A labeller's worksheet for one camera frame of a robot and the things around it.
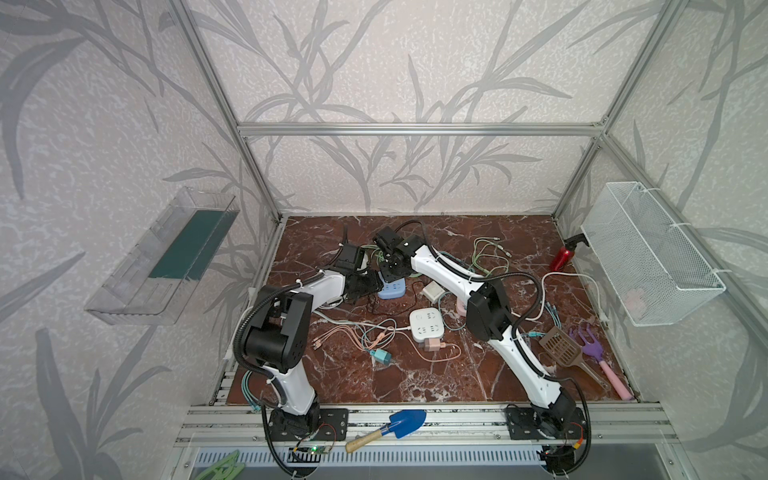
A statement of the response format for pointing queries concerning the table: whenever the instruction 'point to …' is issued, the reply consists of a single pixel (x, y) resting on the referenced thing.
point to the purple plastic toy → (594, 350)
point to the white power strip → (426, 323)
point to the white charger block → (433, 291)
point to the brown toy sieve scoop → (570, 352)
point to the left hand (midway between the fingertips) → (383, 276)
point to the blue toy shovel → (402, 422)
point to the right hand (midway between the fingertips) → (390, 265)
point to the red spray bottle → (563, 258)
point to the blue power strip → (393, 289)
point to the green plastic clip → (228, 468)
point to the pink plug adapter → (432, 344)
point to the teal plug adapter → (381, 356)
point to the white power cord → (604, 319)
